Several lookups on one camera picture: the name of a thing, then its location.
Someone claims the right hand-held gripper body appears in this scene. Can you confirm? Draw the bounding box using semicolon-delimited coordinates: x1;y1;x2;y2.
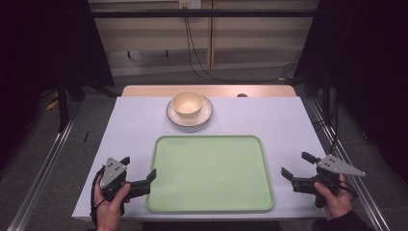
291;153;367;209

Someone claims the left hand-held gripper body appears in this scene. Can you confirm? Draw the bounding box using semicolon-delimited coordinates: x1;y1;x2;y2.
100;157;152;203

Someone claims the person's right hand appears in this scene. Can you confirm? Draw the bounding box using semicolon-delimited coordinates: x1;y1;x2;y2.
313;173;354;221

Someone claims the person's left hand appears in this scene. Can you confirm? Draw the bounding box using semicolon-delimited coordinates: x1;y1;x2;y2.
93;181;132;231

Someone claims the light green tray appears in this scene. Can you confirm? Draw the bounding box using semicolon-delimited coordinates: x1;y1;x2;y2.
145;135;275;214

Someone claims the black metal stand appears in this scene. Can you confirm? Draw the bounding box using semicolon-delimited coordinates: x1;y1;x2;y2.
56;72;70;132
321;68;332;127

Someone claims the white plate with dark rim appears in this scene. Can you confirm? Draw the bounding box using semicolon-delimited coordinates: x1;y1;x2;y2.
166;95;214;128

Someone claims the cream bowl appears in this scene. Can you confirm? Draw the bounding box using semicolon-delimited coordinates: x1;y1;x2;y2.
170;90;205;117

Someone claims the dark curtain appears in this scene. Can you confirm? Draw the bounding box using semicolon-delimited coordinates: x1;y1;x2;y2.
0;0;115;172
293;0;408;177

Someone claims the aluminium floor rail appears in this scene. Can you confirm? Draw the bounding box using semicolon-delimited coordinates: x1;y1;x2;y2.
6;105;82;231
307;97;392;231

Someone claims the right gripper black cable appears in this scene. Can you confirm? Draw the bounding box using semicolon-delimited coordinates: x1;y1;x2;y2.
339;180;358;197

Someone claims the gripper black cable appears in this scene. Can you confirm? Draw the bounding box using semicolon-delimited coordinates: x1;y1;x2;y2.
339;180;358;197
89;165;108;227

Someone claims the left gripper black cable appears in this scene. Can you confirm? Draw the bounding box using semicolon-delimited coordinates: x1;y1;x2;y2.
89;165;108;227

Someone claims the black wall cable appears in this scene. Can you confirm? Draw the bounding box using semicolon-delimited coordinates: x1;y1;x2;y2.
186;8;299;83
184;8;299;85

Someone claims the black horizontal frame bar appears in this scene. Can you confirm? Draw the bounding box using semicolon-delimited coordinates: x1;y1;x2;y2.
90;9;319;19

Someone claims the white wall socket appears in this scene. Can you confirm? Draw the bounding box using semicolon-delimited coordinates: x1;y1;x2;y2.
178;0;203;10

